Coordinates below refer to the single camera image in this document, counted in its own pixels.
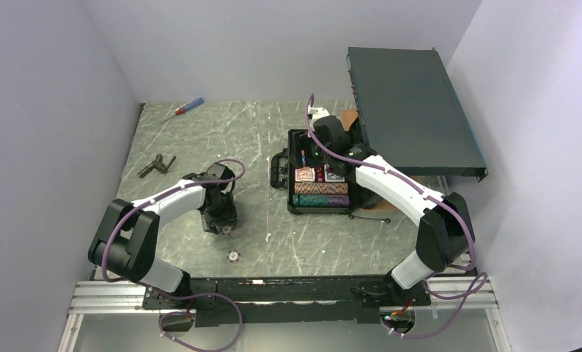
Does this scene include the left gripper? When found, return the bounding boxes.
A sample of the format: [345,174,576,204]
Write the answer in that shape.
[200,191,237,235]

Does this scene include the blue playing card deck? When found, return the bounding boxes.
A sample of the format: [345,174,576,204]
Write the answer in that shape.
[323,164,345,183]

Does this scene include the red playing card deck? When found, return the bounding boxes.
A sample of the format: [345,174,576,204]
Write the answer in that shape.
[295,166,316,183]

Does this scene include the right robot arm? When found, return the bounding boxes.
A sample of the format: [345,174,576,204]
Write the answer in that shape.
[305,107,476,304]

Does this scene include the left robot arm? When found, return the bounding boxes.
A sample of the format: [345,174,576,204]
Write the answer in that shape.
[87,159,244,309]

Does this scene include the black poker chip case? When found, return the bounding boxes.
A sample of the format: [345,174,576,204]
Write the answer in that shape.
[270,129,380,215]

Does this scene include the chip row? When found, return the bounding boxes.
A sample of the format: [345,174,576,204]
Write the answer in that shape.
[292,194,350,208]
[293,183,349,195]

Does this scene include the bottom chip row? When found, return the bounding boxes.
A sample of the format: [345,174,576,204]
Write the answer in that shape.
[292,194,350,208]

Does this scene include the dark grey rack box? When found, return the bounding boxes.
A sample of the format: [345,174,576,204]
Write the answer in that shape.
[347,47,488,181]

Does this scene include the blue red screwdriver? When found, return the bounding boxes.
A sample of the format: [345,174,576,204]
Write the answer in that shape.
[162,98,205,121]

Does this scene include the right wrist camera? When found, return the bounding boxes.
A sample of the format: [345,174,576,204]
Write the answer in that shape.
[306,106,331,121]

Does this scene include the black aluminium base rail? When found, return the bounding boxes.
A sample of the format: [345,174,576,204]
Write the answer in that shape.
[67,274,498,327]

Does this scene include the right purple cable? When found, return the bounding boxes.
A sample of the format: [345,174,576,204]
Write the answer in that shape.
[304,93,489,340]

